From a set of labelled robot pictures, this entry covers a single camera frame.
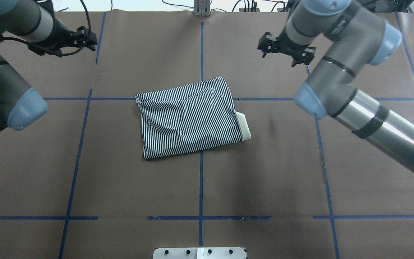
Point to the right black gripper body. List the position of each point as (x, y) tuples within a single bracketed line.
[(283, 41)]

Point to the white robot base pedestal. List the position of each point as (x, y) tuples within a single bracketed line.
[(222, 252)]

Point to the aluminium frame post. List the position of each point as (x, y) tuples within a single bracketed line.
[(202, 8)]

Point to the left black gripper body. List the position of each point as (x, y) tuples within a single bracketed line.
[(59, 37)]

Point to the navy white striped polo shirt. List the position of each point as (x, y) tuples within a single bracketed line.
[(190, 118)]

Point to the terminal block strip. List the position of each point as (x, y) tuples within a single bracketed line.
[(262, 6)]

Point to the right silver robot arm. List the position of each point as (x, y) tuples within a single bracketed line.
[(359, 38)]

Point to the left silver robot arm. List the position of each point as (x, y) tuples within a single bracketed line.
[(33, 23)]

